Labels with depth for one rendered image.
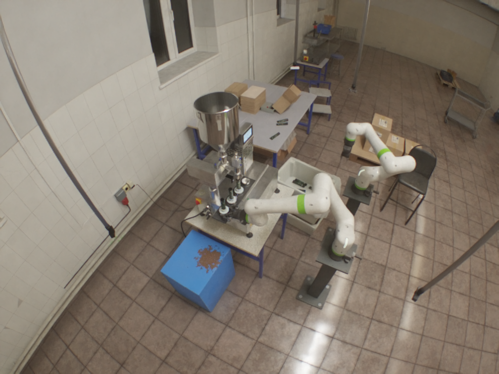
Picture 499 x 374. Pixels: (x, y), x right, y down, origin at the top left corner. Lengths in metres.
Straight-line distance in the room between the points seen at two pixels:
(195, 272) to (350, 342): 1.66
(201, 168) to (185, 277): 0.93
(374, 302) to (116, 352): 2.77
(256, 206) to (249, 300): 1.35
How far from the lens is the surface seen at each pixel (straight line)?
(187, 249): 2.28
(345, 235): 1.69
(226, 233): 2.12
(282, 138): 3.00
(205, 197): 2.02
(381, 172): 2.19
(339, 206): 1.67
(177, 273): 2.20
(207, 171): 1.76
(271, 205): 1.49
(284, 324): 2.60
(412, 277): 3.24
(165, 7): 3.63
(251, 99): 3.35
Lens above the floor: 2.54
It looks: 48 degrees down
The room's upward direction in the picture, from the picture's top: 2 degrees counter-clockwise
